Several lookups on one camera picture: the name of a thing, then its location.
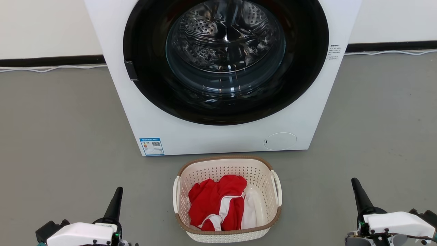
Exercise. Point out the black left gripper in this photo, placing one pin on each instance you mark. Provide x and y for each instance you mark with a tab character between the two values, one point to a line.
116	230

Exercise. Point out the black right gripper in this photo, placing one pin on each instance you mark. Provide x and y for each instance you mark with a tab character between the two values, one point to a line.
367	218

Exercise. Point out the cream perforated laundry basket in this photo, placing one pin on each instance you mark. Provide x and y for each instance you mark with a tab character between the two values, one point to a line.
227	166

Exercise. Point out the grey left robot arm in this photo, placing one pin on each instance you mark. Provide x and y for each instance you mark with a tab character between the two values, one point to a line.
129	243

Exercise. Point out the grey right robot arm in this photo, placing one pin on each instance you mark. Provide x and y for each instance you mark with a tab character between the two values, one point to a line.
355	241

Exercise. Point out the blue energy label sticker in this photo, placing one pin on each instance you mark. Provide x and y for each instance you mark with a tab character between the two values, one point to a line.
152	147

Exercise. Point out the red and white garment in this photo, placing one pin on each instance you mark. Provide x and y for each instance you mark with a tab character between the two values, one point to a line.
208	201

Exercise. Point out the round white filter cover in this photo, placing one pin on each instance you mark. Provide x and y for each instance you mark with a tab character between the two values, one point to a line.
280	141

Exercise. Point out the white front-load washing machine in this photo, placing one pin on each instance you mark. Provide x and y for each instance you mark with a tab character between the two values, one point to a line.
218	138

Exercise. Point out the black washer door latch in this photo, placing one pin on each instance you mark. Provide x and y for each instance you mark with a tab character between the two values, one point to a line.
130	70

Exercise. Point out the black round washer door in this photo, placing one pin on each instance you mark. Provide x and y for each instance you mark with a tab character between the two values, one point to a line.
304	68

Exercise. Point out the small printed text label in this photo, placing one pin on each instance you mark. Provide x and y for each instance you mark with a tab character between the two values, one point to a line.
334	52

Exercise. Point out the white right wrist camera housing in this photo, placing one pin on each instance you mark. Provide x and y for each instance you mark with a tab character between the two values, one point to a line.
397	223

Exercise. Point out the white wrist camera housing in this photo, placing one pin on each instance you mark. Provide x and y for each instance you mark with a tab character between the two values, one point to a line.
80	235
397	223

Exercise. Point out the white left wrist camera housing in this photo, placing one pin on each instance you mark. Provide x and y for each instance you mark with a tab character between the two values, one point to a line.
80	235

